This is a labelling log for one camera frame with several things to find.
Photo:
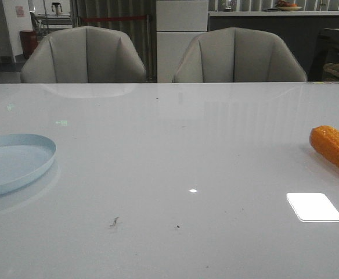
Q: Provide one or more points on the dark armchair at right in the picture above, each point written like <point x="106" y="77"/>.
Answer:
<point x="326" y="51"/>

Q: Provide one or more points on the white cabinet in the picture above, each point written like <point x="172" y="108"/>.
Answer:
<point x="177" y="23"/>

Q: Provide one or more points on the light blue round plate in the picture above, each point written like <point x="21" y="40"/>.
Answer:
<point x="23" y="159"/>

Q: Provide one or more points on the right grey upholstered chair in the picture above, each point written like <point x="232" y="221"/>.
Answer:
<point x="238" y="55"/>

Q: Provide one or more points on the grey upholstered chair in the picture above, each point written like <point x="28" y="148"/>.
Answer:
<point x="238" y="55"/>
<point x="84" y="55"/>

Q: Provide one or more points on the red bin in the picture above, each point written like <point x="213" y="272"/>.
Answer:
<point x="29" y="42"/>

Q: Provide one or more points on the orange corn cob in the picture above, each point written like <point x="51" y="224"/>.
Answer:
<point x="325" y="140"/>

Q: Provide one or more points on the left grey upholstered chair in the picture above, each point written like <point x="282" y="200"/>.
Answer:
<point x="84" y="55"/>

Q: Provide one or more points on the fruit bowl on counter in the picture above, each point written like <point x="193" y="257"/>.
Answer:
<point x="287" y="6"/>

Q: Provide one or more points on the red barrier belt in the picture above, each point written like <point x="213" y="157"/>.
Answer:
<point x="113" y="19"/>

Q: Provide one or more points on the dark grey counter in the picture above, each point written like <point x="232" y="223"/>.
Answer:
<point x="299" y="29"/>

